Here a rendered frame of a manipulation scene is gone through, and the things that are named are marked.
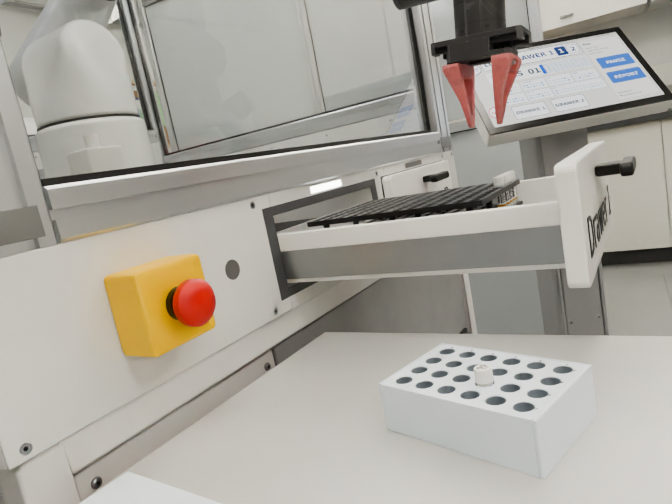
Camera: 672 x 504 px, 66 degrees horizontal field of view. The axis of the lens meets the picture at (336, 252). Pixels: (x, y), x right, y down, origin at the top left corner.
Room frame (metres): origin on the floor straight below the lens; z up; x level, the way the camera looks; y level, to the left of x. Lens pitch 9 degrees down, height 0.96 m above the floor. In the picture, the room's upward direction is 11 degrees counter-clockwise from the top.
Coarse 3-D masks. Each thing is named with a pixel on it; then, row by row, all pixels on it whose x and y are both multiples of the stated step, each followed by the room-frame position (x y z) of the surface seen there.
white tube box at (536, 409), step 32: (448, 352) 0.41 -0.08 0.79; (480, 352) 0.39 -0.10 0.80; (384, 384) 0.36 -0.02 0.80; (416, 384) 0.36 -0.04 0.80; (448, 384) 0.34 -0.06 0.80; (512, 384) 0.33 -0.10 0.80; (544, 384) 0.33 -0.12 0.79; (576, 384) 0.31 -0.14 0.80; (416, 416) 0.34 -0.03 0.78; (448, 416) 0.32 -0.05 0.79; (480, 416) 0.30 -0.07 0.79; (512, 416) 0.29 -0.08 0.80; (544, 416) 0.28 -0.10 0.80; (576, 416) 0.31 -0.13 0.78; (448, 448) 0.33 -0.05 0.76; (480, 448) 0.31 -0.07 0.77; (512, 448) 0.29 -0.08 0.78; (544, 448) 0.28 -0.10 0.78
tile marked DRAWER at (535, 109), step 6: (540, 102) 1.41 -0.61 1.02; (516, 108) 1.40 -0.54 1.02; (522, 108) 1.40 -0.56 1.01; (528, 108) 1.40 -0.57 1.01; (534, 108) 1.40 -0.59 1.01; (540, 108) 1.40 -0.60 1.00; (546, 108) 1.39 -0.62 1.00; (516, 114) 1.39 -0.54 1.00; (522, 114) 1.39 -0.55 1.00; (528, 114) 1.38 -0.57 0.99; (534, 114) 1.38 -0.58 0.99; (540, 114) 1.38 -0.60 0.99
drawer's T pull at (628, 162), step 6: (630, 156) 0.55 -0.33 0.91; (606, 162) 0.55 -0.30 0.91; (612, 162) 0.54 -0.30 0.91; (618, 162) 0.53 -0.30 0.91; (624, 162) 0.50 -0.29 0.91; (630, 162) 0.50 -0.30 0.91; (600, 168) 0.53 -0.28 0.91; (606, 168) 0.53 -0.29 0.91; (612, 168) 0.53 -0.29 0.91; (618, 168) 0.52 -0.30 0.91; (624, 168) 0.50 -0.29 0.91; (630, 168) 0.50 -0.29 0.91; (600, 174) 0.53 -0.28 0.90; (606, 174) 0.53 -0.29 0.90; (612, 174) 0.53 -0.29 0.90; (624, 174) 0.50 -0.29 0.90; (630, 174) 0.50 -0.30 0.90
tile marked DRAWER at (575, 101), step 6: (570, 96) 1.42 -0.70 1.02; (576, 96) 1.42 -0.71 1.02; (582, 96) 1.41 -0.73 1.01; (552, 102) 1.41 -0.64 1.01; (558, 102) 1.41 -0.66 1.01; (564, 102) 1.40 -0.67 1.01; (570, 102) 1.40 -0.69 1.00; (576, 102) 1.40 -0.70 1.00; (582, 102) 1.40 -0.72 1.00; (588, 102) 1.40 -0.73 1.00; (558, 108) 1.39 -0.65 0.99; (564, 108) 1.39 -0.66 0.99; (570, 108) 1.39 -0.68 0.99; (576, 108) 1.39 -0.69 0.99
